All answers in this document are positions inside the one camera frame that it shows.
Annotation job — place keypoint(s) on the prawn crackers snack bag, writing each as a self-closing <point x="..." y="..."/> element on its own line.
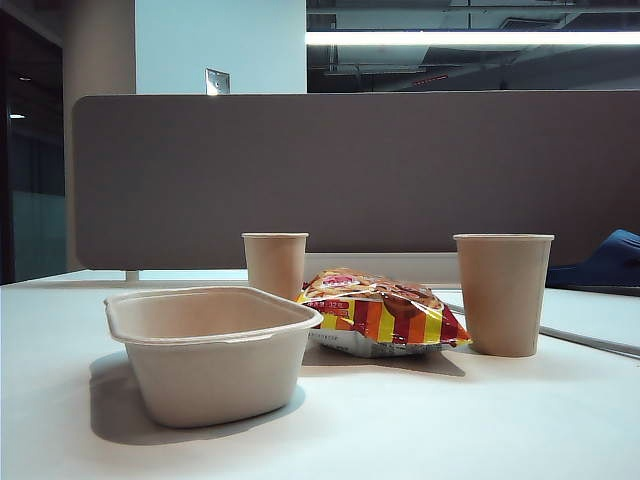
<point x="380" y="310"/>

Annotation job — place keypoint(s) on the beige paper pulp box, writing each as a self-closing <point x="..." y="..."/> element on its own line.
<point x="210" y="370"/>

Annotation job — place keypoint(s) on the beige paper cup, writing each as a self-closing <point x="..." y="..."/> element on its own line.
<point x="500" y="300"/>
<point x="275" y="265"/>

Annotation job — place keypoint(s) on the grey desk divider panel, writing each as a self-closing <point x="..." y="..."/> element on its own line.
<point x="375" y="165"/>

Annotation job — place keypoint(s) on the red LED sign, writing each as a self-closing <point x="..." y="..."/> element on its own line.
<point x="430" y="80"/>

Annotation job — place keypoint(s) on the fluorescent ceiling light strip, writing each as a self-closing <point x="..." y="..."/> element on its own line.
<point x="450" y="38"/>

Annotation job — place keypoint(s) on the dark blue slipper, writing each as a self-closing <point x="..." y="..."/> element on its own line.
<point x="600" y="270"/>

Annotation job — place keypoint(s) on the beige round column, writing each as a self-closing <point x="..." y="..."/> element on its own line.
<point x="100" y="50"/>

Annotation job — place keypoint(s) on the dark glass partition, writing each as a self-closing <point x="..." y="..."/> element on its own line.
<point x="30" y="150"/>

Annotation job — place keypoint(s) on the metal wall plate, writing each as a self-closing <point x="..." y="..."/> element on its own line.
<point x="217" y="81"/>

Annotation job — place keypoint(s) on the white divider foot bracket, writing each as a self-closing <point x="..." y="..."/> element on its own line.
<point x="131" y="275"/>

